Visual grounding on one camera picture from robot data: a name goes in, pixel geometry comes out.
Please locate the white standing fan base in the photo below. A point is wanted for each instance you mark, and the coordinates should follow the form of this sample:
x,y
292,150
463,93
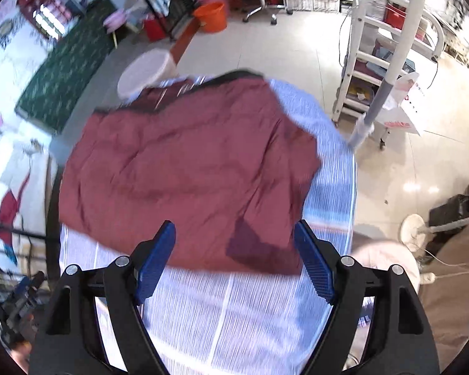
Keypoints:
x,y
414,230

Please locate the white metal cart rack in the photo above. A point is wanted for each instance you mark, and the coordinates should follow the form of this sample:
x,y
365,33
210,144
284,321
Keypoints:
x,y
375,31

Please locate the white round stool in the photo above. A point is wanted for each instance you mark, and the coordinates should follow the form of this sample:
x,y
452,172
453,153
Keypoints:
x,y
149,69

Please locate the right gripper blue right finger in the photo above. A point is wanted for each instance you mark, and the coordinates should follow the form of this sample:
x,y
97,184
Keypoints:
x,y
319,259

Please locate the maroon quilted zip jacket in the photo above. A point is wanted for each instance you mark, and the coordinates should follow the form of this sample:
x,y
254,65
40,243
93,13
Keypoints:
x,y
221,160

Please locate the blue plaid bed sheet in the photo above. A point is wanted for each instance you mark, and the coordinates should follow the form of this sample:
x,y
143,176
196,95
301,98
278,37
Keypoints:
x,y
249,323

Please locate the rolling office chair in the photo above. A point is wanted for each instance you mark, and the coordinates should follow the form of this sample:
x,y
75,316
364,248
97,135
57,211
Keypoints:
x,y
268,9

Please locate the green patterned rug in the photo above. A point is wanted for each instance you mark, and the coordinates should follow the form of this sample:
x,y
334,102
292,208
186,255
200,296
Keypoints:
x,y
54,90

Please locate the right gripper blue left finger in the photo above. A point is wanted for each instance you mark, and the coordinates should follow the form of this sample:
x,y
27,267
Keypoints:
x,y
150,259

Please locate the orange plastic bucket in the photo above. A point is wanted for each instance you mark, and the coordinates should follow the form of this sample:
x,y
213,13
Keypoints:
x,y
211,17

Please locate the grey white vertical pole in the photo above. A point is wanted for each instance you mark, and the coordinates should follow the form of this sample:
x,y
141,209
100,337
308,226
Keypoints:
x,y
363,126

